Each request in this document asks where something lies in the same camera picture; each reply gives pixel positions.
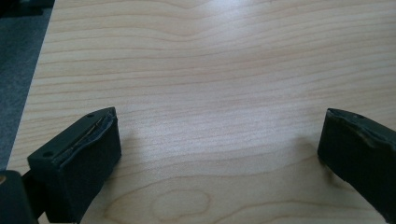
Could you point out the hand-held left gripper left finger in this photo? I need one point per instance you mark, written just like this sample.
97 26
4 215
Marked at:
77 158

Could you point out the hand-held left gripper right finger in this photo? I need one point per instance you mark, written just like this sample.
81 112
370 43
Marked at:
358 149

